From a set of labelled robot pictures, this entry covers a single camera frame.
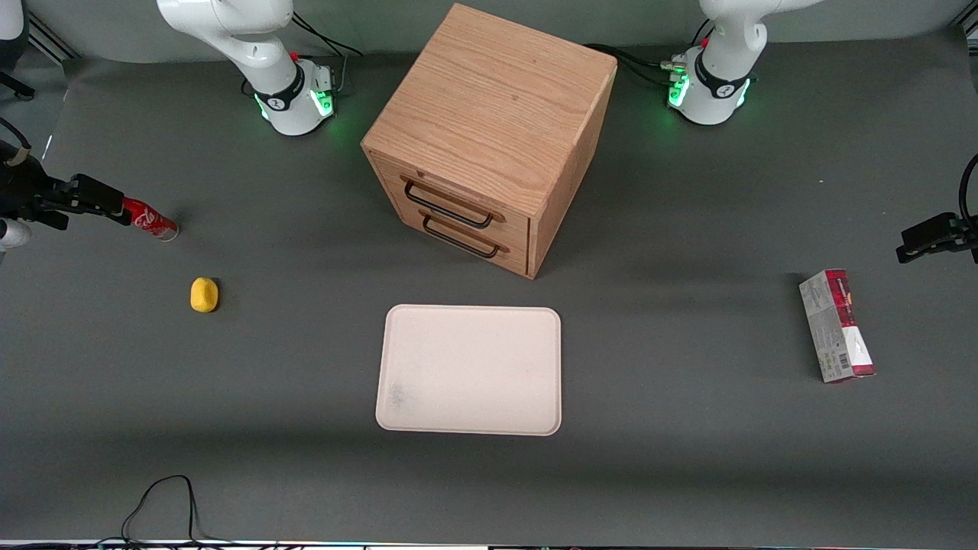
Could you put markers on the long aluminium frame rail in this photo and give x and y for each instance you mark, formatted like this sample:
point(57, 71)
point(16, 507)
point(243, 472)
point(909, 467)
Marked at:
point(52, 40)

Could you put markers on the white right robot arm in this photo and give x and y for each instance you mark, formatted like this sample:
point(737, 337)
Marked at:
point(252, 46)

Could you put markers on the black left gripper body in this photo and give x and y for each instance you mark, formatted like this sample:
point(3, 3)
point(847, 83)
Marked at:
point(969, 231)

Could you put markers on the red cola can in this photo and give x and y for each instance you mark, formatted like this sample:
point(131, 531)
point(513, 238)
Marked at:
point(153, 223)

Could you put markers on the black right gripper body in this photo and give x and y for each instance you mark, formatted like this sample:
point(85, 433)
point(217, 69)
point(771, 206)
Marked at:
point(23, 189)

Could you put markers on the grey and red carton box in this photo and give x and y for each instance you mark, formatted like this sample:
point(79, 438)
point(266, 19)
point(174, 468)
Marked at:
point(837, 325)

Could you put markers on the wooden drawer cabinet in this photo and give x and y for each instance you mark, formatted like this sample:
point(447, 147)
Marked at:
point(489, 99)

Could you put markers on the yellow lemon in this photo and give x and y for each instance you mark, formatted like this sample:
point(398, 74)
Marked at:
point(204, 295)

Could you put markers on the beige plastic tray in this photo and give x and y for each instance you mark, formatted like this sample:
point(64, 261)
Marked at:
point(470, 370)

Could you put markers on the black stand foot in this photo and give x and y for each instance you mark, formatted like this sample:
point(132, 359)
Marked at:
point(17, 85)

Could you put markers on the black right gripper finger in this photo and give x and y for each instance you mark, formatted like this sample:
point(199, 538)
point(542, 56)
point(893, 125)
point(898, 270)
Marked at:
point(95, 191)
point(114, 214)

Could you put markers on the short aluminium frame rail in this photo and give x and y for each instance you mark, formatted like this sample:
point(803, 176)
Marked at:
point(966, 30)

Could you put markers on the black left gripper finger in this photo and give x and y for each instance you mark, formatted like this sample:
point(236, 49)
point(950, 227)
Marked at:
point(921, 248)
point(936, 229)

